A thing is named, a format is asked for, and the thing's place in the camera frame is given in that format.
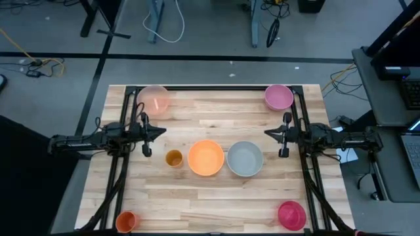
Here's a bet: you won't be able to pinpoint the black monitor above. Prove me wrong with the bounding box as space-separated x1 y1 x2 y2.
364 0 420 81

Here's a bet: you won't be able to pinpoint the white floor cable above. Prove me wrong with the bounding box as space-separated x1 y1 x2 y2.
142 0 186 44

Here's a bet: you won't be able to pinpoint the orange cup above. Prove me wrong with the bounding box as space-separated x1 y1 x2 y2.
115 210 138 234

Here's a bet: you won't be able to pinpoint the tangled black cables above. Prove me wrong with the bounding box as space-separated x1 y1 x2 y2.
261 0 291 19

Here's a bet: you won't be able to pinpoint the coiled black cable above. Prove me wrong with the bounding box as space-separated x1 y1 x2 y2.
266 18 281 49

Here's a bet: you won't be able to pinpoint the grey bowl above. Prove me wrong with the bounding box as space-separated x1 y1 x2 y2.
226 140 264 178

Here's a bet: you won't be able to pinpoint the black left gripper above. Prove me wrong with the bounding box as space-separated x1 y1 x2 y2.
130 111 167 158

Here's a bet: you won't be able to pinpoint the loose black cables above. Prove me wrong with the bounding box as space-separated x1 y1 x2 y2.
329 67 369 102

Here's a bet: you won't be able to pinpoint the grey side desk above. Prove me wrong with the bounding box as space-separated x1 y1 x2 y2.
351 47 420 203

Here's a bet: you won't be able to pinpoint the yellow cable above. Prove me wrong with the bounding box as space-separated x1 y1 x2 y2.
321 64 357 92
0 28 66 78

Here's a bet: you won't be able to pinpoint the magenta bowl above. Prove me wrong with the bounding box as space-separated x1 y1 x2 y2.
277 200 307 231

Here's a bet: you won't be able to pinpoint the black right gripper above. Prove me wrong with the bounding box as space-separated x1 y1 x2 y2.
264 112 301 159

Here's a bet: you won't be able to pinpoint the orange bowl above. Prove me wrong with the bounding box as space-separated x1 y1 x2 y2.
187 140 225 177

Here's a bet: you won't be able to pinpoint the grey desk leg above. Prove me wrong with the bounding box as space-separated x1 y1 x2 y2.
147 0 165 45
251 0 263 49

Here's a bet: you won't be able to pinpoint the yellow cup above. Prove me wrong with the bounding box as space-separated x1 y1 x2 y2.
165 149 184 168

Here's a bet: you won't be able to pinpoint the light pink bowl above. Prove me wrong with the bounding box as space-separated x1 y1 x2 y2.
264 84 295 111

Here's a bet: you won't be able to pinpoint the black stand base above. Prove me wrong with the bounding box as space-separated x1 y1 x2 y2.
80 0 132 39

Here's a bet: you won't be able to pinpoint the grey laptop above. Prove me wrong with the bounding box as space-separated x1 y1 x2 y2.
400 117 420 189

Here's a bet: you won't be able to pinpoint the black box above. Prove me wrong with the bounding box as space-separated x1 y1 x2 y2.
297 0 326 14

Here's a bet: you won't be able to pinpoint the black keyboard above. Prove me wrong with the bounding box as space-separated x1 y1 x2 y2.
399 78 420 111

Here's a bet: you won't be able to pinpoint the translucent peach bowl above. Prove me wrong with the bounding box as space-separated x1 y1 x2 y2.
136 85 171 116

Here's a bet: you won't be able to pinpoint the black curtain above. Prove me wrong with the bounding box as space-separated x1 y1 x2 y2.
0 114 79 236

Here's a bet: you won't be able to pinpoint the white paper sheet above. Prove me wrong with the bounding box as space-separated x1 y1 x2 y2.
333 126 359 164

